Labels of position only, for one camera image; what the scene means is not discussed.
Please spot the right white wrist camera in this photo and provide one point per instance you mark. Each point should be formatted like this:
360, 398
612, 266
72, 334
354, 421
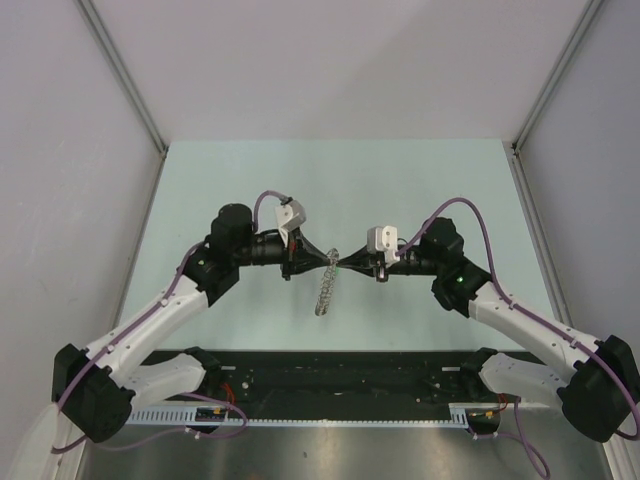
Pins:
383, 240

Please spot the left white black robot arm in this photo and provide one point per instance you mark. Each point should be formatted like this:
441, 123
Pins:
99, 386

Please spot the aluminium frame post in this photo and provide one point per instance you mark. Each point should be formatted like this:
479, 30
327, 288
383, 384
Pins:
99, 30
568, 53

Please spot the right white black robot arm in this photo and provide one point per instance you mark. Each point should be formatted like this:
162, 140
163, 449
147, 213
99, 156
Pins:
593, 382

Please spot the right aluminium frame post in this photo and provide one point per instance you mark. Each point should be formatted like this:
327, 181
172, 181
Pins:
568, 53

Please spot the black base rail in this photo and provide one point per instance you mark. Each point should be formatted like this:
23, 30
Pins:
433, 376

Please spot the aluminium side rail right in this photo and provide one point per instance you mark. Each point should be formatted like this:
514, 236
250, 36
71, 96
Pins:
538, 235

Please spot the left aluminium frame post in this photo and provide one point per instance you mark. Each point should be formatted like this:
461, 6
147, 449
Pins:
99, 30

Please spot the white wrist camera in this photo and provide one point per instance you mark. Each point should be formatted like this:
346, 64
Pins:
383, 240
290, 215

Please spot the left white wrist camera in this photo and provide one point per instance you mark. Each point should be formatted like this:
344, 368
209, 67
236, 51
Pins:
290, 215

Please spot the white slotted cable duct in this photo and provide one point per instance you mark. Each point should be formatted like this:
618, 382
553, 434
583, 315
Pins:
455, 415

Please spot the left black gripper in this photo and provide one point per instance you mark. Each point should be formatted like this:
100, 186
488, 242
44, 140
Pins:
299, 255

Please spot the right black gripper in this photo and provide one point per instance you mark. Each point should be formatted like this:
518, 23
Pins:
361, 261

